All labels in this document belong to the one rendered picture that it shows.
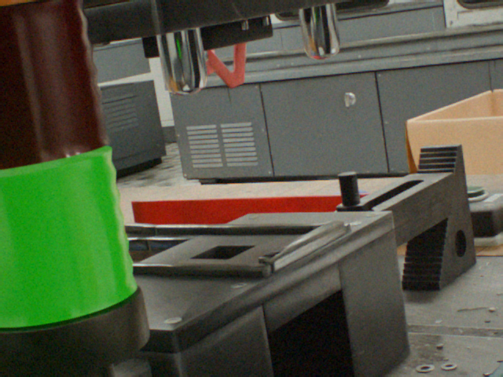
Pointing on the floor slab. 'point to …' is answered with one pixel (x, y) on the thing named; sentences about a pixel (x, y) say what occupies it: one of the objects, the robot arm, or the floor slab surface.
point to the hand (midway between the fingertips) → (218, 71)
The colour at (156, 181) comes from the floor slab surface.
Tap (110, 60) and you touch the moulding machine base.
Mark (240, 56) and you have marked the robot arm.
